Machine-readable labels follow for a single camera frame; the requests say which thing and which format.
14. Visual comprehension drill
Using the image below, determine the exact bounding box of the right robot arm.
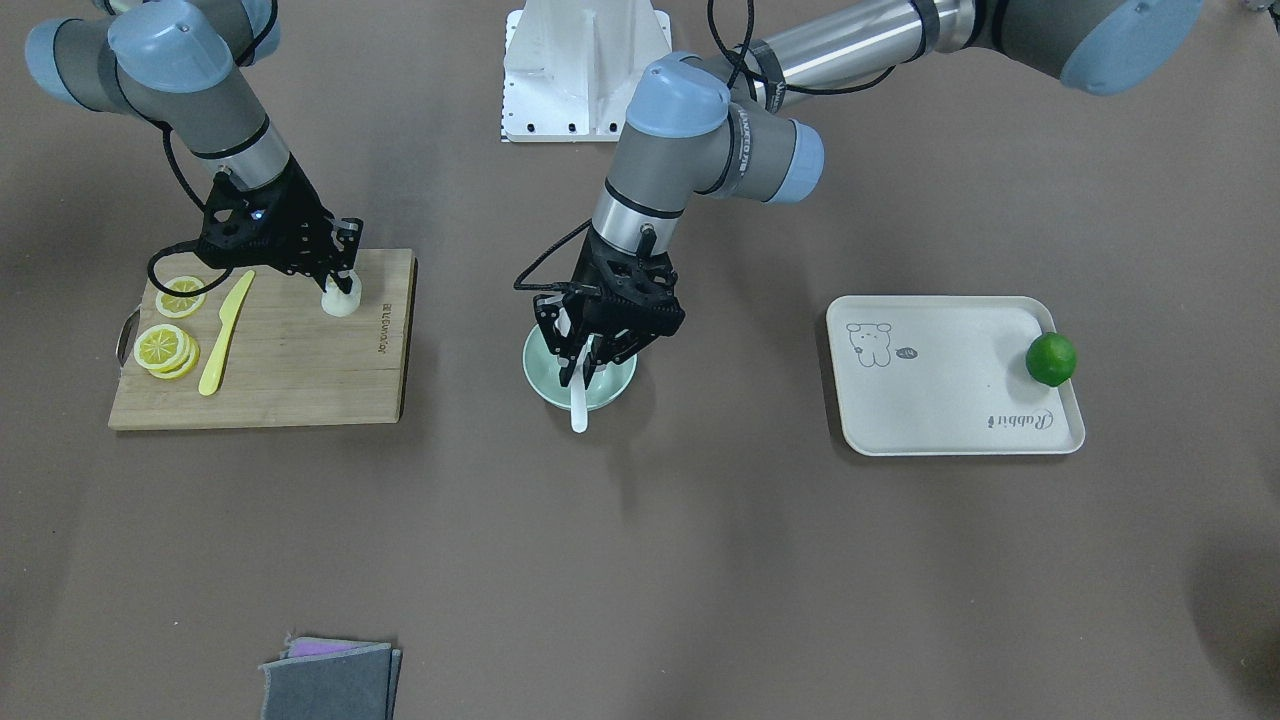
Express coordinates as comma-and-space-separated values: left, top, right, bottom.
26, 1, 364, 300

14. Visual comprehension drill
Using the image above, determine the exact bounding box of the wooden cutting board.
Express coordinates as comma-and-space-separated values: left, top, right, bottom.
108, 249, 416, 430

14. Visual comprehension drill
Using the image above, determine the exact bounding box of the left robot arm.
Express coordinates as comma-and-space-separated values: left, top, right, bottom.
515, 1, 1202, 389

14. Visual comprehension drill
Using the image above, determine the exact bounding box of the single lemon slice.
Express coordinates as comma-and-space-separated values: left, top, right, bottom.
155, 275, 209, 320

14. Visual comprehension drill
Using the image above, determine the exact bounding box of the lemon slice stack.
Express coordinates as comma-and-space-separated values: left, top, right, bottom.
132, 324, 200, 380

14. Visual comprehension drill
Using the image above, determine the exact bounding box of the grey folded cloth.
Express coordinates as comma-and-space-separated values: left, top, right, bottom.
260, 635, 402, 719

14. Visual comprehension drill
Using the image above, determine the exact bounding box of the cream rabbit tray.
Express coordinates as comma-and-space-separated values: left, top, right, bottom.
826, 295, 1085, 456

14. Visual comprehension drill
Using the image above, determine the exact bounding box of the green lime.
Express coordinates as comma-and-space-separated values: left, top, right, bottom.
1024, 332, 1078, 387

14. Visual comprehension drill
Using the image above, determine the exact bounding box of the light green bowl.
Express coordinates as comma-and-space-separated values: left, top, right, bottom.
522, 325, 637, 411

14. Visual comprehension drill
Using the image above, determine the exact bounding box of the white ceramic spoon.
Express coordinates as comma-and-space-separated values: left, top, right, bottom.
567, 334, 591, 433

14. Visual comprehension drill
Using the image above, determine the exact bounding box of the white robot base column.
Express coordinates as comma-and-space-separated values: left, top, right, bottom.
500, 1, 672, 143

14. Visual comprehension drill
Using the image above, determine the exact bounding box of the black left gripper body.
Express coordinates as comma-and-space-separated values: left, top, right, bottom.
570, 229, 685, 363

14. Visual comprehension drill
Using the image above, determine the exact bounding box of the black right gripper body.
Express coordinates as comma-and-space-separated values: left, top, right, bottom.
196, 160, 334, 275

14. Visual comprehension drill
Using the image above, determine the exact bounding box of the yellow plastic knife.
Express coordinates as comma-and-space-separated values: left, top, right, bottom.
198, 269, 256, 397

